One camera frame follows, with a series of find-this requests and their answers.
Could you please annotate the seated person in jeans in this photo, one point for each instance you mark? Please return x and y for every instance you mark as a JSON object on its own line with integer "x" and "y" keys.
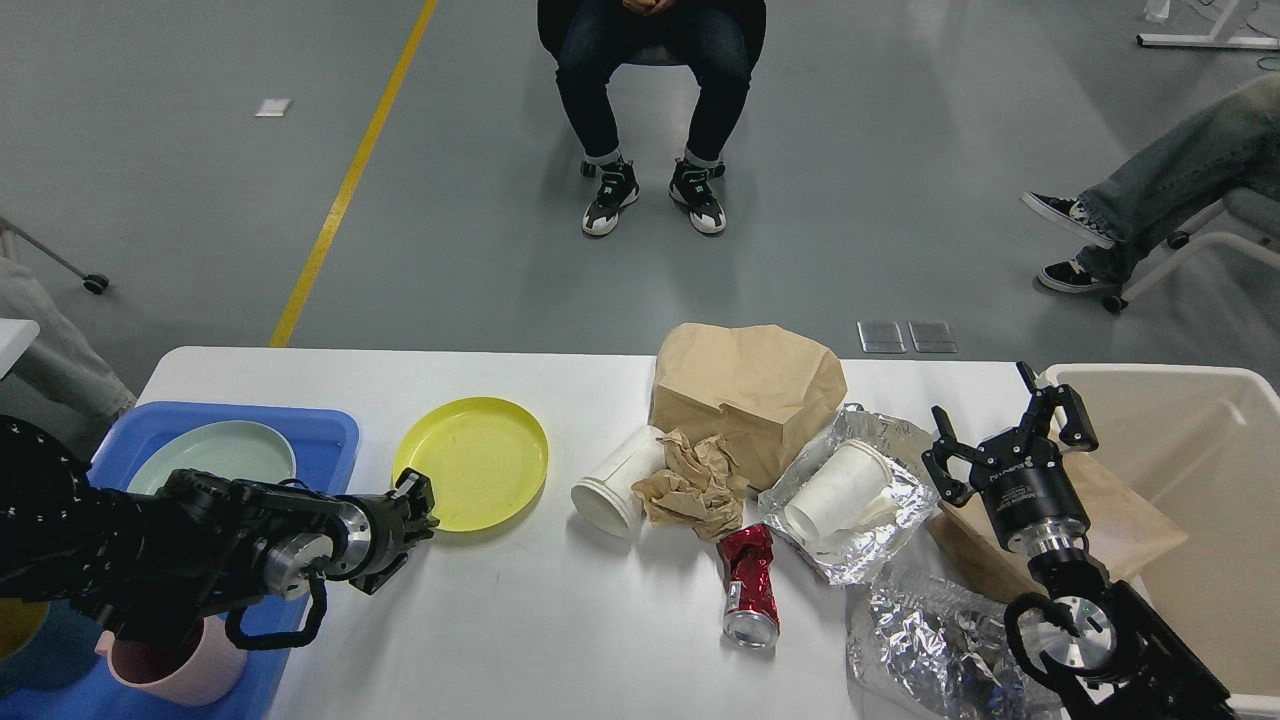
{"x": 1232, "y": 143}

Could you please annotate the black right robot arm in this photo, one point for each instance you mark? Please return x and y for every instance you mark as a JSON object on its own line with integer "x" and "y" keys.
{"x": 1091, "y": 640}

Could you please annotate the standing person grey trousers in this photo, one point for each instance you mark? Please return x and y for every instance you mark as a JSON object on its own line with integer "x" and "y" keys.
{"x": 60, "y": 363}

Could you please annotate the seated person in black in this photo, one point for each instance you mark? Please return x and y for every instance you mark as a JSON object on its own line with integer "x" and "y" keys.
{"x": 684, "y": 64}

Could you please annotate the flat brown paper bag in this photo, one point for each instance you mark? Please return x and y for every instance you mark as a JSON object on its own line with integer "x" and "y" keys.
{"x": 1126, "y": 533}

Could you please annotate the white chair frame left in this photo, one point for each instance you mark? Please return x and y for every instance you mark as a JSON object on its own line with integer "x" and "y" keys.
{"x": 11, "y": 233}

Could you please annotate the crumpled brown paper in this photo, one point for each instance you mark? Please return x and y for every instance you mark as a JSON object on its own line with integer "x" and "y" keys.
{"x": 700, "y": 487}

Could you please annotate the floor socket plate right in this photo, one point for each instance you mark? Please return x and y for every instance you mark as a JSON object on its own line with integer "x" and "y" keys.
{"x": 933, "y": 338}

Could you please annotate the pink mug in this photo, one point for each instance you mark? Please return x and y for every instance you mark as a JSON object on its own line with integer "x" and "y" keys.
{"x": 200, "y": 670}

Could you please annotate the white paper cup on foil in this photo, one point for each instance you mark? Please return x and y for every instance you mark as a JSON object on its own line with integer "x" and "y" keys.
{"x": 851, "y": 487}

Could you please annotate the yellow plastic plate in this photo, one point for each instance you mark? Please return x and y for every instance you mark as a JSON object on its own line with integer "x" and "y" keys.
{"x": 486, "y": 458}

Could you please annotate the white chair right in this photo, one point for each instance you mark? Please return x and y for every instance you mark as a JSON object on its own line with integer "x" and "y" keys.
{"x": 1248, "y": 207}

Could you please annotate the white paper cup lying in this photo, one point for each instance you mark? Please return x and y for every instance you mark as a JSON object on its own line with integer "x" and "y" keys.
{"x": 606, "y": 498}

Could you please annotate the crumpled aluminium foil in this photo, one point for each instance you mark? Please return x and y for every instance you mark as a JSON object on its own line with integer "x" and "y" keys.
{"x": 932, "y": 645}

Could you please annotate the pale green plate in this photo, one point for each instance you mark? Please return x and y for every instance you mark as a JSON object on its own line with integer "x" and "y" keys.
{"x": 234, "y": 449}

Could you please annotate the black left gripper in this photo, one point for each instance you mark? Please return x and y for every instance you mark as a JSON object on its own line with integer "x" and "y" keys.
{"x": 375, "y": 540}

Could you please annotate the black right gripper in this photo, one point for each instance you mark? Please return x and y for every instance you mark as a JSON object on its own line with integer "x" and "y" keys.
{"x": 1025, "y": 485}

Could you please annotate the white table leg base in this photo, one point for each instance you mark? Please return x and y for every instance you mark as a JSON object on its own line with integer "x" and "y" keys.
{"x": 1222, "y": 35}

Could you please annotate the beige plastic bin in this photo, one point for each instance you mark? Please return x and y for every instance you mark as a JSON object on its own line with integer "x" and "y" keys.
{"x": 1201, "y": 444}

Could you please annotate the crushed red soda can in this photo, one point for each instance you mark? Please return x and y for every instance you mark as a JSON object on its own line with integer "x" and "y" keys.
{"x": 750, "y": 617}

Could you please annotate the floor socket plate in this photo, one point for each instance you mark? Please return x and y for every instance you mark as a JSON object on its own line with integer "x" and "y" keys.
{"x": 881, "y": 338}
{"x": 933, "y": 338}

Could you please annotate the large brown paper bag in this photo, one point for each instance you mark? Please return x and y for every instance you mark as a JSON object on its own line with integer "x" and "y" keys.
{"x": 764, "y": 390}

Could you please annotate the blue plastic tray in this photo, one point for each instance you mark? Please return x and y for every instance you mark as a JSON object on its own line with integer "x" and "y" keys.
{"x": 325, "y": 445}

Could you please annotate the aluminium foil tray sheet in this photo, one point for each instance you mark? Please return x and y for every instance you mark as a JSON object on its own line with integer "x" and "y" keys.
{"x": 855, "y": 555}

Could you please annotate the dark teal cup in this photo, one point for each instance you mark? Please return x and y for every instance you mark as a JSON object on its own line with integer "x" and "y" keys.
{"x": 45, "y": 646}

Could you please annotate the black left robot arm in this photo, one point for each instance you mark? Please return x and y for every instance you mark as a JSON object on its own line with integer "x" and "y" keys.
{"x": 150, "y": 568}

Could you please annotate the floor socket plate left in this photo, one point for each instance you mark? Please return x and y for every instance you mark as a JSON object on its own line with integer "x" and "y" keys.
{"x": 881, "y": 338}

